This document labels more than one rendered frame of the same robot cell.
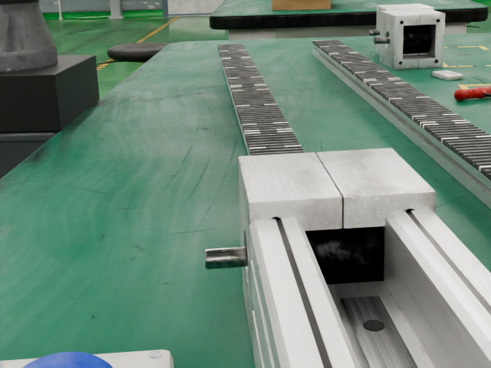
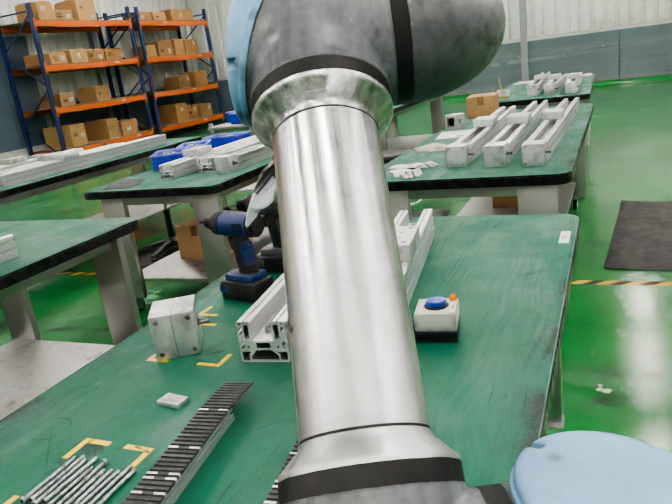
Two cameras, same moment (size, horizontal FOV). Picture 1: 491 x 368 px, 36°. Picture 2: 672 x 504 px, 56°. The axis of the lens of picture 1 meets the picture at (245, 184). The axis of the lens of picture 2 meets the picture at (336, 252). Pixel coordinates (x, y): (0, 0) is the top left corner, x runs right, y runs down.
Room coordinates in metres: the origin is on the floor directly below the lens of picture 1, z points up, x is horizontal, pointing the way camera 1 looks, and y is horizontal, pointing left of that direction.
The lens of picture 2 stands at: (1.38, 0.30, 1.32)
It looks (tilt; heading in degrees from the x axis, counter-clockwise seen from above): 17 degrees down; 200
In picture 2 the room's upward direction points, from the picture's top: 8 degrees counter-clockwise
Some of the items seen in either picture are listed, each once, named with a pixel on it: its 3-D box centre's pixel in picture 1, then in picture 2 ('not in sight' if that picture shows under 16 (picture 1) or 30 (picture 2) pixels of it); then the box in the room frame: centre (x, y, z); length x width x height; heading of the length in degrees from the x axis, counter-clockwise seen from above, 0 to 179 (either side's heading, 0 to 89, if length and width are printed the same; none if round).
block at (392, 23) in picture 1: (404, 39); not in sight; (1.37, -0.30, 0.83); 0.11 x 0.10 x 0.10; 94
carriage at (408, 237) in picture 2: not in sight; (392, 249); (-0.03, -0.08, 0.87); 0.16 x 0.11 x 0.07; 4
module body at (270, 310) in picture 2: not in sight; (319, 271); (-0.02, -0.27, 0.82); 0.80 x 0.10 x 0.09; 4
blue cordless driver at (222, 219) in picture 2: not in sight; (233, 254); (0.04, -0.47, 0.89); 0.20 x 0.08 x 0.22; 74
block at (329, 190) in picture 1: (307, 248); not in sight; (0.42, -0.04, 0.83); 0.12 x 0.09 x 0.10; 94
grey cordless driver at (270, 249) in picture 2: not in sight; (266, 232); (-0.16, -0.47, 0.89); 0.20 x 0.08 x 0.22; 89
